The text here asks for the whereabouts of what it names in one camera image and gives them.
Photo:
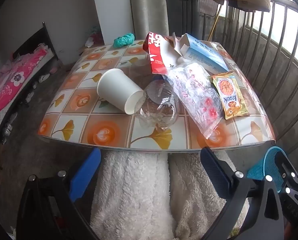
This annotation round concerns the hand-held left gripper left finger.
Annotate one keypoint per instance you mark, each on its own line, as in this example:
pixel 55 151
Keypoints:
pixel 87 175

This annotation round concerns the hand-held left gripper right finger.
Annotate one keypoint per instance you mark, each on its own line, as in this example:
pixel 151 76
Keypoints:
pixel 214 172

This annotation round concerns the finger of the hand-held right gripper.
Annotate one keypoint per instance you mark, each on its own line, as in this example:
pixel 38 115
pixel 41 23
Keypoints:
pixel 293 180

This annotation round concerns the blue plastic basket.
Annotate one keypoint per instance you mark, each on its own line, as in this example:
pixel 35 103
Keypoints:
pixel 261 167

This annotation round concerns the yellow snack packet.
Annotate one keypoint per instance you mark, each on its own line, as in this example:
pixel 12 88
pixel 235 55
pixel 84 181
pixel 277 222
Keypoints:
pixel 229 95

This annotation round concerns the clear zip bag pink print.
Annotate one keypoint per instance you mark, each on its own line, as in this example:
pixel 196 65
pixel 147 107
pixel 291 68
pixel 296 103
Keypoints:
pixel 196 92

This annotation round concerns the clear plastic bottle blue label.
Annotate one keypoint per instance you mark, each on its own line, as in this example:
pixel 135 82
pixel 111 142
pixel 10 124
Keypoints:
pixel 159 110

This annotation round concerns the white paper cup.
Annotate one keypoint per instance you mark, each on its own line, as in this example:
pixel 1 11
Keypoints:
pixel 116 87

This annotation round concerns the blue and white carton box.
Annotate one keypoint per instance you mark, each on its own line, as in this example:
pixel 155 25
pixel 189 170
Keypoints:
pixel 204 52

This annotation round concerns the red and white plastic bag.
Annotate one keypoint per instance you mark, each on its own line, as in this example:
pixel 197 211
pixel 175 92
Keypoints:
pixel 156 55

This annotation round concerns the teal plastic bag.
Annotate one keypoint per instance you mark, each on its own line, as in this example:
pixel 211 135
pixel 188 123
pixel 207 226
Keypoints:
pixel 123 40

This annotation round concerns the patterned tablecloth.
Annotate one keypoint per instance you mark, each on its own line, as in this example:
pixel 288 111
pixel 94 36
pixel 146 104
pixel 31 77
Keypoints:
pixel 76 100

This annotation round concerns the scattered shoes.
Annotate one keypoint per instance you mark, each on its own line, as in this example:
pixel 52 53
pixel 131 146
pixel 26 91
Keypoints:
pixel 44 77

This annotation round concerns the pink floral blanket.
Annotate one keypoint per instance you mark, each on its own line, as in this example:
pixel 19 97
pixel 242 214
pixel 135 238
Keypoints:
pixel 11 80

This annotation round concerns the pile of clothes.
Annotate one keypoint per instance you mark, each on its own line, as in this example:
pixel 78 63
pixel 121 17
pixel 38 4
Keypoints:
pixel 93 37

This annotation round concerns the dark grey cabinet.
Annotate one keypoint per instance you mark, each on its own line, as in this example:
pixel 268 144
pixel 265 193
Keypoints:
pixel 181 15

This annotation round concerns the metal railing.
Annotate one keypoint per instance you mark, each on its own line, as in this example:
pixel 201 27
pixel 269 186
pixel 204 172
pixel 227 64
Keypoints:
pixel 286 3

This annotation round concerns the grey curtain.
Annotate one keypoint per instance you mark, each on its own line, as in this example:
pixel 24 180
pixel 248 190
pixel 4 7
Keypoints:
pixel 149 7

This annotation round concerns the black bed frame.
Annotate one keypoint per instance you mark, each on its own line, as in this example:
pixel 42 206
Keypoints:
pixel 45 38

